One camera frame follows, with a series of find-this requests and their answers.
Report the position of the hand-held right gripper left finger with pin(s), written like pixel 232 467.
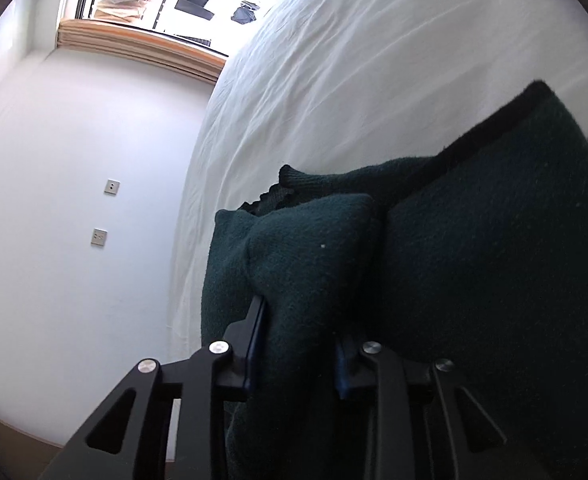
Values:
pixel 255 340

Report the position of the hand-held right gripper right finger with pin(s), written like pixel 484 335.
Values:
pixel 343 375

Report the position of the dark green knit sweater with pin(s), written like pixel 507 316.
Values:
pixel 474 260

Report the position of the white bed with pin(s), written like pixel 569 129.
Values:
pixel 349 85

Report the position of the blue hanging garment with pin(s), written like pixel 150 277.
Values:
pixel 244 12

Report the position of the wall socket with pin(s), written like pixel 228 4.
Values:
pixel 112 186
pixel 99 237

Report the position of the wooden window frame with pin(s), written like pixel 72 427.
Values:
pixel 144 52

